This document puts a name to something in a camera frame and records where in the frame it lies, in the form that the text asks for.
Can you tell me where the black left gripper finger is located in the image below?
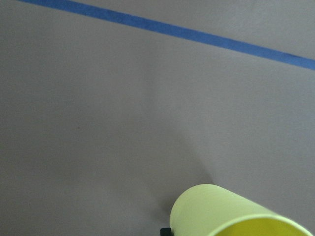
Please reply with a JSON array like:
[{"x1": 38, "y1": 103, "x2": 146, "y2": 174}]
[{"x1": 160, "y1": 228, "x2": 172, "y2": 236}]

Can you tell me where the yellow paper cup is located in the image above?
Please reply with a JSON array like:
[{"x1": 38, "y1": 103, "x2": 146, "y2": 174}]
[{"x1": 169, "y1": 184, "x2": 311, "y2": 236}]

